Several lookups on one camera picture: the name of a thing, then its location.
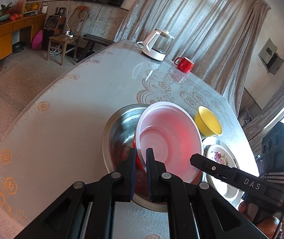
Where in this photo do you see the wooden chair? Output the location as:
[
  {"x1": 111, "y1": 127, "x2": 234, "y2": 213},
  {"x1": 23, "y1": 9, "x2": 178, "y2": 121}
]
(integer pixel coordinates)
[{"x1": 47, "y1": 5, "x2": 90, "y2": 66}]

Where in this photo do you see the white plate with red characters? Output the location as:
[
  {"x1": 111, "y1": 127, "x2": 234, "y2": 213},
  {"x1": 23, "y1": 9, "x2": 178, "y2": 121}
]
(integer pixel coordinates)
[{"x1": 201, "y1": 137, "x2": 243, "y2": 208}]

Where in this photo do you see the white glass electric kettle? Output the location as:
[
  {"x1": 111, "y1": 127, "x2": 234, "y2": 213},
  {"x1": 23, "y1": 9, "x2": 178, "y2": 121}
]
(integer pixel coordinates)
[{"x1": 137, "y1": 28, "x2": 174, "y2": 61}]

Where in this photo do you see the red mug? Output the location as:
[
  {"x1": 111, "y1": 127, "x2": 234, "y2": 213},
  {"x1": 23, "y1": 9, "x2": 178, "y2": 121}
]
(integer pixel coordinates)
[{"x1": 174, "y1": 57, "x2": 194, "y2": 73}]

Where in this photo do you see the wall electrical box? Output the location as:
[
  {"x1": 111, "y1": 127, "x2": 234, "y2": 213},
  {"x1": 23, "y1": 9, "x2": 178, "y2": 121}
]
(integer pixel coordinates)
[{"x1": 258, "y1": 38, "x2": 284, "y2": 75}]

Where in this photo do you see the black bench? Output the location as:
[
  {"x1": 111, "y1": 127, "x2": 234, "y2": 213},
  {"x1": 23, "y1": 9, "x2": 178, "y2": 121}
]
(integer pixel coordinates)
[{"x1": 77, "y1": 34, "x2": 114, "y2": 62}]

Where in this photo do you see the yellow plastic bowl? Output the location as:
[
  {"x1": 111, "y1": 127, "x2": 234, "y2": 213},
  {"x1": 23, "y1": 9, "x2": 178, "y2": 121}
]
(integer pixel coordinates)
[{"x1": 194, "y1": 106, "x2": 223, "y2": 136}]

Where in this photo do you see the small rose-print white plate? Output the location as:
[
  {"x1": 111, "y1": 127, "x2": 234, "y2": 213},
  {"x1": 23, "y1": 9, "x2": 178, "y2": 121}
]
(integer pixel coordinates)
[{"x1": 206, "y1": 145, "x2": 239, "y2": 202}]

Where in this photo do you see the right hand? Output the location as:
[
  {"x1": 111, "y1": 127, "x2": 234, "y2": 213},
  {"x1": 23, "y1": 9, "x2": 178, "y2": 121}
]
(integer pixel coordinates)
[{"x1": 238, "y1": 201, "x2": 283, "y2": 238}]

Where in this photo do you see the pink bag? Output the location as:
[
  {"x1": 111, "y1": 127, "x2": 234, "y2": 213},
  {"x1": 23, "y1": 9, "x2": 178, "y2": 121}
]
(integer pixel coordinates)
[{"x1": 32, "y1": 30, "x2": 43, "y2": 50}]

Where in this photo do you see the stainless steel bowl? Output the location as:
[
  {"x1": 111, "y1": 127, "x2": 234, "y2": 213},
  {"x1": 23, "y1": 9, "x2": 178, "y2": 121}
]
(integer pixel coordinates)
[{"x1": 102, "y1": 104, "x2": 167, "y2": 212}]

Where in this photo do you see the red plastic bowl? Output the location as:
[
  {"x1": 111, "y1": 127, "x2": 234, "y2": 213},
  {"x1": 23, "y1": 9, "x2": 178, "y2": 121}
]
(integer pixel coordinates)
[{"x1": 134, "y1": 101, "x2": 202, "y2": 183}]

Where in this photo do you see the small black speaker box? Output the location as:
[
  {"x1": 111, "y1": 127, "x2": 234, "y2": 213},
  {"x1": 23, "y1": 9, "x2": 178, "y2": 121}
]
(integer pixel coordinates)
[{"x1": 42, "y1": 15, "x2": 66, "y2": 50}]

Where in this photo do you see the grey window curtain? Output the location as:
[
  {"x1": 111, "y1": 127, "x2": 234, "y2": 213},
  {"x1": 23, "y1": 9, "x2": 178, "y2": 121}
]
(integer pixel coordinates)
[{"x1": 243, "y1": 81, "x2": 284, "y2": 154}]

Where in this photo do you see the grey centre curtain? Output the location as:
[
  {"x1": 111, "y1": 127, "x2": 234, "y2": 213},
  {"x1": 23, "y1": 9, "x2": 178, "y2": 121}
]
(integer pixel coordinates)
[{"x1": 115, "y1": 0, "x2": 270, "y2": 113}]

